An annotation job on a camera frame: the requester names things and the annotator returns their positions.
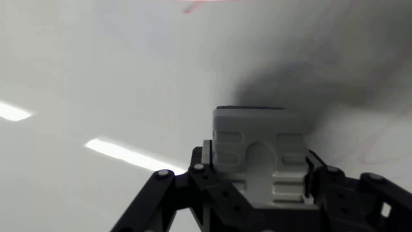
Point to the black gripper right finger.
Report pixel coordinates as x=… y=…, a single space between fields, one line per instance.
x=356 y=201

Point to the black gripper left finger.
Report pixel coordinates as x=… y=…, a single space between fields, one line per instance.
x=194 y=184

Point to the grey whiteboard duster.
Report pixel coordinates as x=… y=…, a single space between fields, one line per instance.
x=258 y=146

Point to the white whiteboard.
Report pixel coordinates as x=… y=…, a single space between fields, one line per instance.
x=107 y=64

